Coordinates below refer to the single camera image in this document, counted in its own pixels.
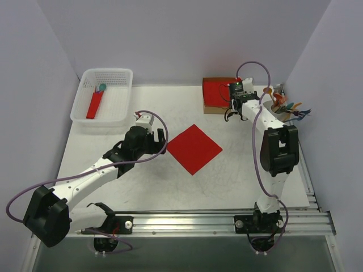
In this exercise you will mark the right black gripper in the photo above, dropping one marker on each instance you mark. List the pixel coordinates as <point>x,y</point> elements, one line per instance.
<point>236,103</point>

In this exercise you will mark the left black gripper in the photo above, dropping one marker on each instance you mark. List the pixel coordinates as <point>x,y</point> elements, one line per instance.
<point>155,140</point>

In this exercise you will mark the red paper napkin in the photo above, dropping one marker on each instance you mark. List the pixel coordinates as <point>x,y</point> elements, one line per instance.
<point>193,149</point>

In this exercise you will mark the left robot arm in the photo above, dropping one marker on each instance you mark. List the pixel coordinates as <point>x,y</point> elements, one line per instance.
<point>52,214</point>

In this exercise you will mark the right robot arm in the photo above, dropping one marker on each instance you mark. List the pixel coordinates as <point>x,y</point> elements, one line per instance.
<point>275,150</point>

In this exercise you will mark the rolled red napkin bundle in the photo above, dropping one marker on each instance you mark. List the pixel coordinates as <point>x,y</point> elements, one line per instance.
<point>94,104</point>

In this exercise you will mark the stack of red napkins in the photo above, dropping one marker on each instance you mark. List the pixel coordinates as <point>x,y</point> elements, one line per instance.
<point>212,92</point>

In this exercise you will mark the cardboard box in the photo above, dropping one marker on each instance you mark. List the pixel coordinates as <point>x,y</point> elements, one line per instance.
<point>215,109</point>

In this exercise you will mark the orange plastic spoon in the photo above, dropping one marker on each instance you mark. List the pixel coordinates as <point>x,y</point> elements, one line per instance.
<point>268,90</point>

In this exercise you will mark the orange plastic fork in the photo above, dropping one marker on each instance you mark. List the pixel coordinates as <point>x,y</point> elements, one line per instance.
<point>279,99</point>

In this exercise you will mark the white utensil cup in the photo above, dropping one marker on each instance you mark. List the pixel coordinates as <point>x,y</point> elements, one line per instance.
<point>276,111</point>

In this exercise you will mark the white plastic perforated basket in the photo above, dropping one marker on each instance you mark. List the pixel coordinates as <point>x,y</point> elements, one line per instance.
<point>115,102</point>

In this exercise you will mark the teal spoon in basket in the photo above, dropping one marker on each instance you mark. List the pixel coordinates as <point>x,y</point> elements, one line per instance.
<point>102,87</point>

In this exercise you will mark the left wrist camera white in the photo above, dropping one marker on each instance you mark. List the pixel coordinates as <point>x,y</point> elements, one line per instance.
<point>145,121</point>

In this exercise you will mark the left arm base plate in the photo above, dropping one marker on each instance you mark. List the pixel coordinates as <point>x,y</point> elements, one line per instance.
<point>124,225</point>

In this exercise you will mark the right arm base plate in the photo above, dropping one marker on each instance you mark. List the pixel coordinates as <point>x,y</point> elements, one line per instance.
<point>244,224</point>

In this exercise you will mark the aluminium mounting rail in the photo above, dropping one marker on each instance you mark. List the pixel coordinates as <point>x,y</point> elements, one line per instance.
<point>221,222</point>

